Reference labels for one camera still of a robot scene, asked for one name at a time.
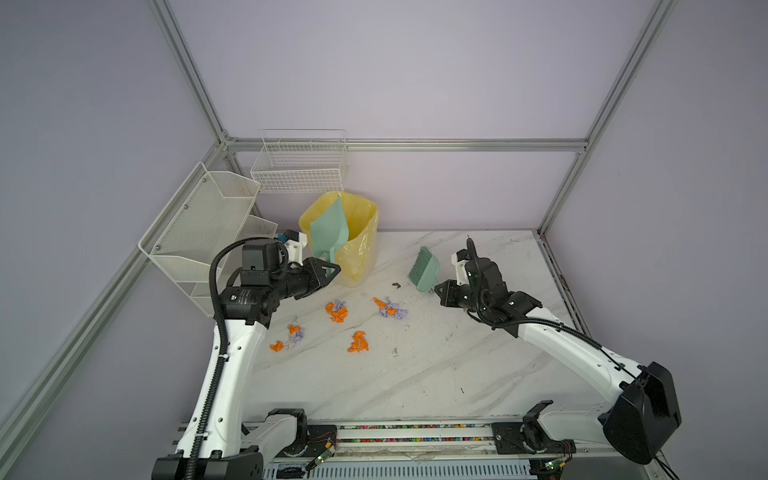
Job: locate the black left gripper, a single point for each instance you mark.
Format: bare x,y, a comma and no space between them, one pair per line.
315,274

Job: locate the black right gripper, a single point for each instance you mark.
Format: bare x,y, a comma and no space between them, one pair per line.
445,293

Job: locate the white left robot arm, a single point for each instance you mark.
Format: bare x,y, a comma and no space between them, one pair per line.
247,281

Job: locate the white wire wall basket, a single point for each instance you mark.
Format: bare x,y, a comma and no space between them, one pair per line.
294,161

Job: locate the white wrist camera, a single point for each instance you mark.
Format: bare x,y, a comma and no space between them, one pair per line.
295,242
459,260

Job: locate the yellow lined trash bin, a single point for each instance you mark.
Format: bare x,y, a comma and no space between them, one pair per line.
358,256

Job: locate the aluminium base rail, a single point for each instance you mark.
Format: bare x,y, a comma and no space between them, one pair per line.
459,449

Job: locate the white mesh wall shelf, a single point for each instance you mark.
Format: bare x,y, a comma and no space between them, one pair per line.
211,210

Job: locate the green hand brush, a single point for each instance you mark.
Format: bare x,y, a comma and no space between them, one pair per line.
425,270

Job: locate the green plastic dustpan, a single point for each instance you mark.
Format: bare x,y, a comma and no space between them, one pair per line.
329,230

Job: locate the orange paper scrap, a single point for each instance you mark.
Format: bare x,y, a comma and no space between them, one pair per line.
337,311
359,343
389,309
277,346

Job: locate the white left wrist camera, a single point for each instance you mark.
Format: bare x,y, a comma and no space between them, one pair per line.
295,242

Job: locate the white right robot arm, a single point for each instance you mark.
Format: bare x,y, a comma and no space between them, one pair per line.
639,409

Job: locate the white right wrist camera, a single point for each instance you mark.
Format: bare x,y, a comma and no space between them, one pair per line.
459,260

